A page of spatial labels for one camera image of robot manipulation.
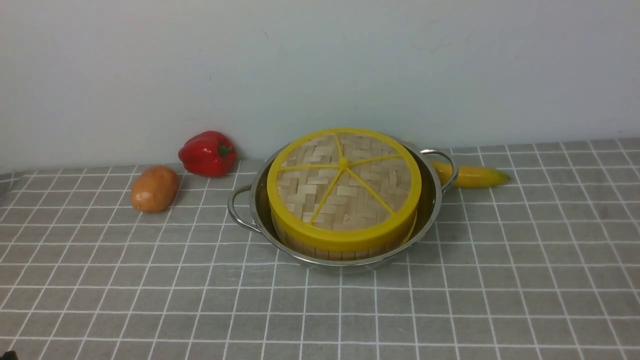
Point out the grey checked tablecloth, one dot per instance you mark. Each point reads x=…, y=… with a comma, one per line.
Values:
x=545, y=268

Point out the yellow banana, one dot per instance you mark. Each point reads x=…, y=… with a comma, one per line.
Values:
x=471, y=177

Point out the red bell pepper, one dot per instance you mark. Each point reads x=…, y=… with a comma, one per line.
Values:
x=209, y=154

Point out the stainless steel pot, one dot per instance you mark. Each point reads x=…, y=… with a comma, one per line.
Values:
x=429, y=206

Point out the brown potato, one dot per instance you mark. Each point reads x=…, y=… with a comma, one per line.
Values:
x=154, y=190

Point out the yellow rimmed bamboo steamer lid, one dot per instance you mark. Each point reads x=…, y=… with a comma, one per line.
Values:
x=325, y=174

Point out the yellow rimmed bamboo steamer basket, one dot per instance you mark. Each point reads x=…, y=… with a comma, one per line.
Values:
x=342, y=242

